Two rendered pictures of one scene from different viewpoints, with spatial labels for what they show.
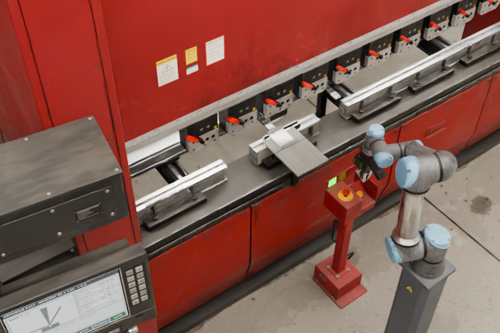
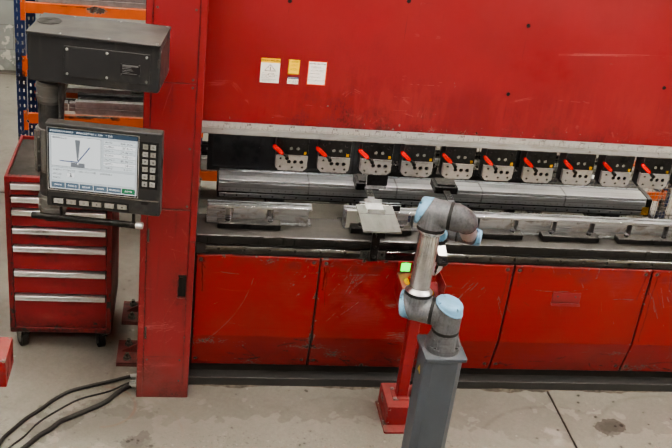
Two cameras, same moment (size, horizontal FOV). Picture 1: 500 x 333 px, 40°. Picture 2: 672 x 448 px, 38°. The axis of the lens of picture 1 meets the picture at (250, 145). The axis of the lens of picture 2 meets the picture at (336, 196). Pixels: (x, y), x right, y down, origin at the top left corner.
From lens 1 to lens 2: 2.44 m
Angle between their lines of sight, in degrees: 28
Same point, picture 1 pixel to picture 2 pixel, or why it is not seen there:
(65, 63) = not seen: outside the picture
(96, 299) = (115, 160)
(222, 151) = not seen: hidden behind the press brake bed
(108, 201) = (145, 68)
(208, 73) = (307, 93)
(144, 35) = (256, 28)
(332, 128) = not seen: hidden behind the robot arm
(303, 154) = (382, 222)
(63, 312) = (90, 156)
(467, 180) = (613, 403)
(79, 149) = (146, 33)
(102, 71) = (199, 17)
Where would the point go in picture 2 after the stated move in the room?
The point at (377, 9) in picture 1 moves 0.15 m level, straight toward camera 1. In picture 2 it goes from (496, 114) to (479, 121)
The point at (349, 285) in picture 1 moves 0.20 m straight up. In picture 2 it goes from (403, 412) to (409, 379)
